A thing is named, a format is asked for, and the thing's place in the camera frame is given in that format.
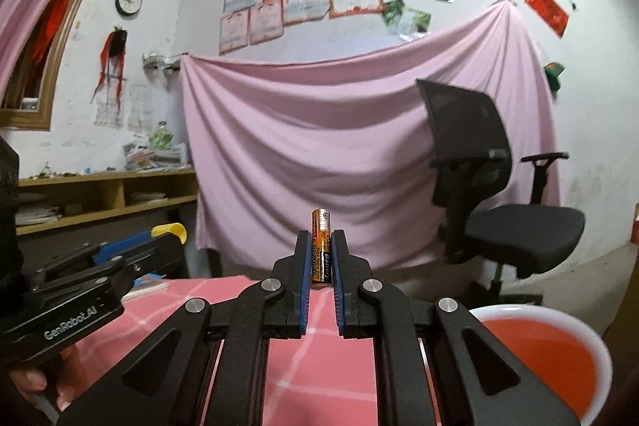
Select red wall poster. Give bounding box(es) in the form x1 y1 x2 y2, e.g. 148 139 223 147
524 0 570 39

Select pink checked tablecloth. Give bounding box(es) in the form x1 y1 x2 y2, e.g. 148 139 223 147
60 275 450 426

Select red tassel ornament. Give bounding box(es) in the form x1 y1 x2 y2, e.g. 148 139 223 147
91 26 129 105

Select pile of papers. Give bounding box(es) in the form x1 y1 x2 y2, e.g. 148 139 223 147
122 141 193 172

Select white wall papers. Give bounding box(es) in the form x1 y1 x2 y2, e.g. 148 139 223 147
94 81 151 130

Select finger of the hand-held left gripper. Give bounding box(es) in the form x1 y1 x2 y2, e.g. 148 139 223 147
29 237 185 303
40 229 157 272

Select red hanging cloth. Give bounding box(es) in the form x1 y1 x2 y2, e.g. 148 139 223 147
32 0 69 63

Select pink hanging cloth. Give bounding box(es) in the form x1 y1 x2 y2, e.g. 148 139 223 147
181 1 562 279

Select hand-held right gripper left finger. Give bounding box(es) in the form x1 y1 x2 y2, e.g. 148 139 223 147
55 230 313 426

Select green bottle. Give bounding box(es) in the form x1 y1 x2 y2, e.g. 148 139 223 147
152 121 176 152

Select blue illustrated book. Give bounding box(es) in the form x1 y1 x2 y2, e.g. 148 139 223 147
122 272 169 302

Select person's left hand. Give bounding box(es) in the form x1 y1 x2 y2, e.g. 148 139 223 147
9 345 81 412

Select green wall decoration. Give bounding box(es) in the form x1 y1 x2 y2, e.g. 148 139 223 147
543 63 566 95

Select white wall rack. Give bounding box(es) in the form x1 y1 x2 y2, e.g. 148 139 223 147
142 52 183 75

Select green wall photo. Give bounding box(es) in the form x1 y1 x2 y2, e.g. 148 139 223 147
382 0 407 28
398 7 433 42

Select black office chair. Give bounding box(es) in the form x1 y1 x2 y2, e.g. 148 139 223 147
415 79 586 307

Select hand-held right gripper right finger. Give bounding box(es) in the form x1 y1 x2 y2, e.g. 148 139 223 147
332 229 584 426

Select white basin with red inside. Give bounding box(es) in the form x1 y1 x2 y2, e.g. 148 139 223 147
466 305 614 426

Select orange and black battery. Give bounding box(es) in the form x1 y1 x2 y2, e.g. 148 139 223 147
310 208 334 291

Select wooden shelf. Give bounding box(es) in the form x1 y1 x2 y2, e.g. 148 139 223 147
15 169 198 237

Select wooden window frame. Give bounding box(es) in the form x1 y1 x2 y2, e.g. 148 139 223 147
0 0 131 131

